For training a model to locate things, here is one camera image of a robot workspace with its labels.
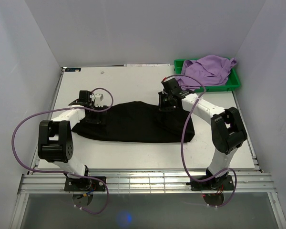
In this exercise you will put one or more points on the green plastic bin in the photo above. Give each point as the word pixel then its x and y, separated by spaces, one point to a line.
pixel 232 83

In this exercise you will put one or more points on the papers behind table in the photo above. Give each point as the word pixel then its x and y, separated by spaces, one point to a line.
pixel 148 65

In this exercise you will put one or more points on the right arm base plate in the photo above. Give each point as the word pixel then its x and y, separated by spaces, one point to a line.
pixel 224 183

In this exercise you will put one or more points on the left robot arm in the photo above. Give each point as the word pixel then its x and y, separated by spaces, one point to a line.
pixel 55 143

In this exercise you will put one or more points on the purple trousers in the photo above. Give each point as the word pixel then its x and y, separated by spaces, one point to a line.
pixel 210 70

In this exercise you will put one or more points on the blue label sticker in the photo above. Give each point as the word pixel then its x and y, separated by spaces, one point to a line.
pixel 72 69

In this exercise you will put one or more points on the aluminium frame rail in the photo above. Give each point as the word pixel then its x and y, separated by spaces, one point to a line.
pixel 144 182

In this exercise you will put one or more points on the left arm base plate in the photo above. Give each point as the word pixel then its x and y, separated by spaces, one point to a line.
pixel 83 185

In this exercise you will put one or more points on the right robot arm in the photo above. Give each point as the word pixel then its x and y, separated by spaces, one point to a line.
pixel 227 128

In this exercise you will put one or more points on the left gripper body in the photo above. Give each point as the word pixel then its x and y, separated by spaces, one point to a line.
pixel 95 117

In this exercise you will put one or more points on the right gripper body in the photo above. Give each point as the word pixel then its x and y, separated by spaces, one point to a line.
pixel 165 103

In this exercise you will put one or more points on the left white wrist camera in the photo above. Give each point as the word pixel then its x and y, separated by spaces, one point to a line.
pixel 97 102

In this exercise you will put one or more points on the black trousers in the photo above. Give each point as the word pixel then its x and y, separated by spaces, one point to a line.
pixel 136 122

